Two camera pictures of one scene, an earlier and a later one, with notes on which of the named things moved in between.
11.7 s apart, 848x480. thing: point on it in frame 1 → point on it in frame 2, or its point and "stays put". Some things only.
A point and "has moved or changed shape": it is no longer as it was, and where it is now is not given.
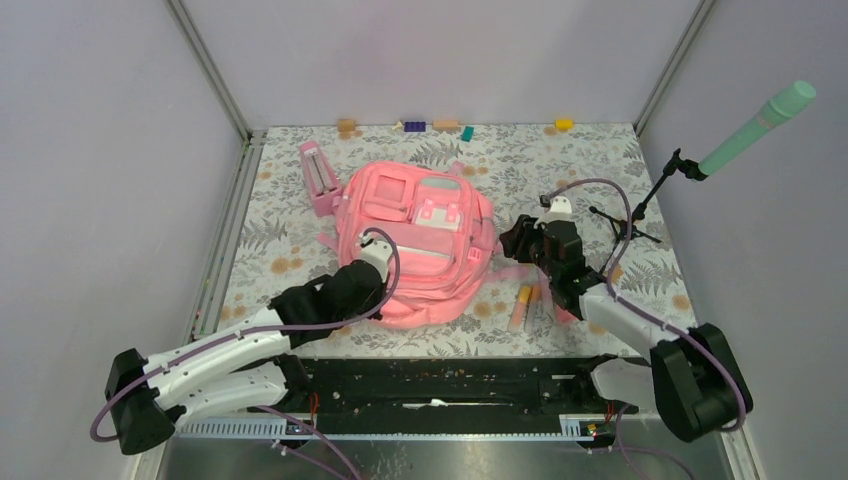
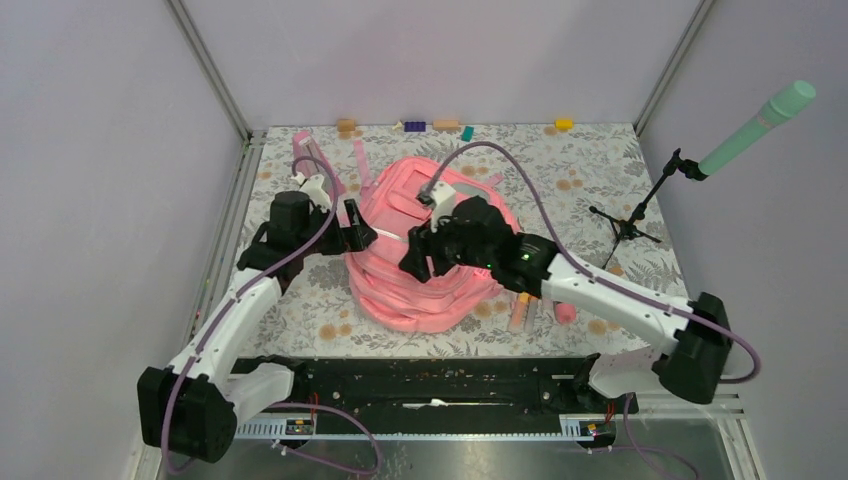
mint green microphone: x=780 y=108 stays put
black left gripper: x=379 y=292 → x=349 y=239
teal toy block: x=467 y=134 stays put
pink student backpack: x=443 y=225 has moved or changed shape
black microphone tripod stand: x=625 y=230 stays put
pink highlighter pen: x=532 y=308 stays put
